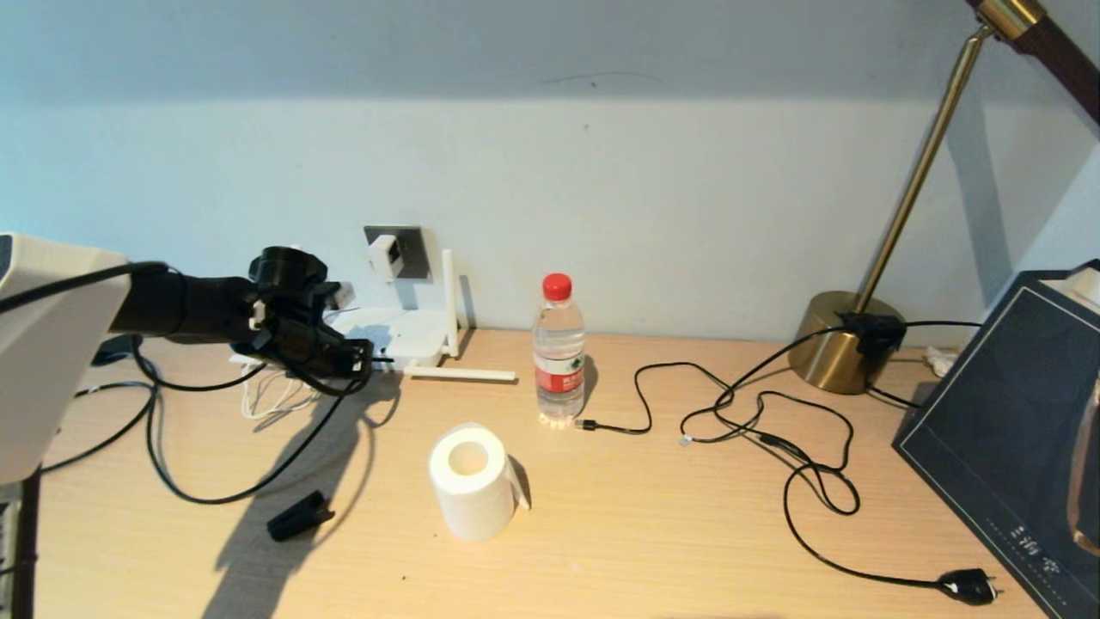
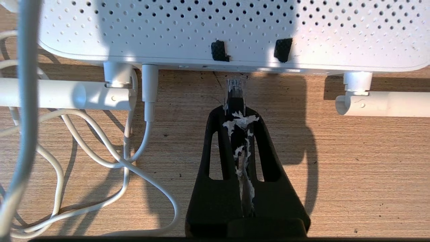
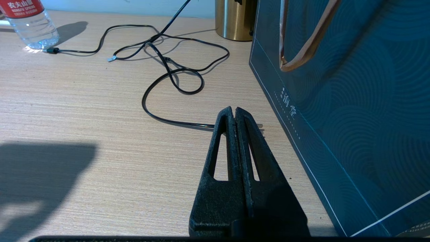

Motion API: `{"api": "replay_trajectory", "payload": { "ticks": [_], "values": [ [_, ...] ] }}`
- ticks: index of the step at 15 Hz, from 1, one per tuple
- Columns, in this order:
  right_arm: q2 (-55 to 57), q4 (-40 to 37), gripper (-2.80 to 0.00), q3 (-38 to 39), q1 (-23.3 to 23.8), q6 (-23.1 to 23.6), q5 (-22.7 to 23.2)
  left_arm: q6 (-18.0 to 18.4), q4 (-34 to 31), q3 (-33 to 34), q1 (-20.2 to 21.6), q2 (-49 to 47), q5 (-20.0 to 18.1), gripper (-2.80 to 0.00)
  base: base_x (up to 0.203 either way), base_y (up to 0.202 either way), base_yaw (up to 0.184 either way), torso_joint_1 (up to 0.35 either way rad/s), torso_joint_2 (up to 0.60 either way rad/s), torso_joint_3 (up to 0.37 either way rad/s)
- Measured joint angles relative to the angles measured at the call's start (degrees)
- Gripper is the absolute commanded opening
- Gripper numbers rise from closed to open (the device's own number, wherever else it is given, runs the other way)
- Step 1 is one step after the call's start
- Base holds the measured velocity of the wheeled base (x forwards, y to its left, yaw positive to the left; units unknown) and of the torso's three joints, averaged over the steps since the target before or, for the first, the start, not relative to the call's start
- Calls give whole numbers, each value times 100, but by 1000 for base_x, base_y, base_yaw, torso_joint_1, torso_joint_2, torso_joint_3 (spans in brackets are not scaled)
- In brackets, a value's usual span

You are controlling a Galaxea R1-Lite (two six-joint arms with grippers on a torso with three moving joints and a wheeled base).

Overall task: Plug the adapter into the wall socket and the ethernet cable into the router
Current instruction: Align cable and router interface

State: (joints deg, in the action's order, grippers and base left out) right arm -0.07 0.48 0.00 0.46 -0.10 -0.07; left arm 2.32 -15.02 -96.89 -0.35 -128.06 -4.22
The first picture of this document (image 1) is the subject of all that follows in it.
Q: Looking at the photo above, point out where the black cable with round disc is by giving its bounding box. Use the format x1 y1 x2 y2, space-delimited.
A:
39 334 383 506

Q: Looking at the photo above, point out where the white router with antennas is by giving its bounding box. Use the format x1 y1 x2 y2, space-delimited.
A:
230 249 518 384

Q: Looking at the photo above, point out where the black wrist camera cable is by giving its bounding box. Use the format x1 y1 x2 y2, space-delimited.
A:
0 260 375 398

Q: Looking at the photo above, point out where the white toilet paper roll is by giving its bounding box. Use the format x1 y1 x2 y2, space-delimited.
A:
427 421 532 542

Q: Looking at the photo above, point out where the black adapter on lamp base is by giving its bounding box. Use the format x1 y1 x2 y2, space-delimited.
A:
834 311 908 362

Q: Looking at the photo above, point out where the black lamp power cable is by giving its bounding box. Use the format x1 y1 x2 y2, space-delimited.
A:
679 365 1005 606

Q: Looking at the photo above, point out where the dark blue gift bag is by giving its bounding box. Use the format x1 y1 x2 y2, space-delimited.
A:
891 260 1100 619

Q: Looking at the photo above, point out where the brass desk lamp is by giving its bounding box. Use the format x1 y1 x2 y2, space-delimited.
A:
786 0 1100 396

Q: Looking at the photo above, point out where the white power adapter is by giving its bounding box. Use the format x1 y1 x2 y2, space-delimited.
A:
368 234 405 283

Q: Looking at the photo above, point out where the grey wall socket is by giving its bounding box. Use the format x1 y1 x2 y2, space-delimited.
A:
364 225 433 280

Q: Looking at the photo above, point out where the black plastic clip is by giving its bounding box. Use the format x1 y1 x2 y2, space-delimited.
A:
266 490 336 542

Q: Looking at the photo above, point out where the water bottle red cap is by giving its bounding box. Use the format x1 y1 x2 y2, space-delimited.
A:
532 273 587 429

